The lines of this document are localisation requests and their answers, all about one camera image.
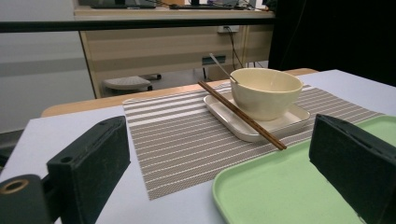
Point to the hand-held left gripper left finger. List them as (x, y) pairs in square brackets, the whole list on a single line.
[(90, 161)]

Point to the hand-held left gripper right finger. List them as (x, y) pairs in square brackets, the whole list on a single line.
[(358, 161)]

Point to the green tray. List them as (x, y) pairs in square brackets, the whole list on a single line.
[(274, 186)]

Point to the cream bowl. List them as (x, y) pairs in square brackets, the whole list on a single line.
[(264, 102)]

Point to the brown wooden chopstick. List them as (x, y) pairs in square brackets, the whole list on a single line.
[(246, 117), (243, 118)]

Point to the white square plate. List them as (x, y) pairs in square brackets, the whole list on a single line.
[(222, 114)]

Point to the metal spoon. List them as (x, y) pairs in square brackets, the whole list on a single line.
[(221, 67)]

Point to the wooden table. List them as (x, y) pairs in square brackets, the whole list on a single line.
[(93, 104)]

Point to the grey striped placemat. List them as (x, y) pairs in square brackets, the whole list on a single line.
[(174, 149)]

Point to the grey footrest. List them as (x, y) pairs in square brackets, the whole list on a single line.
[(126, 83)]

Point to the black curtain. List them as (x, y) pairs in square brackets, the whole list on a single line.
[(336, 37)]

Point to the light wooden desk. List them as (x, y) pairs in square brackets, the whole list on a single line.
[(155, 46)]

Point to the black keyboard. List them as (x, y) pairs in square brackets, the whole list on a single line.
[(205, 6), (123, 5)]

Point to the dark desk label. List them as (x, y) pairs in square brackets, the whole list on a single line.
[(214, 59)]

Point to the white power socket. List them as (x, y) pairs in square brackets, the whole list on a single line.
[(228, 29)]

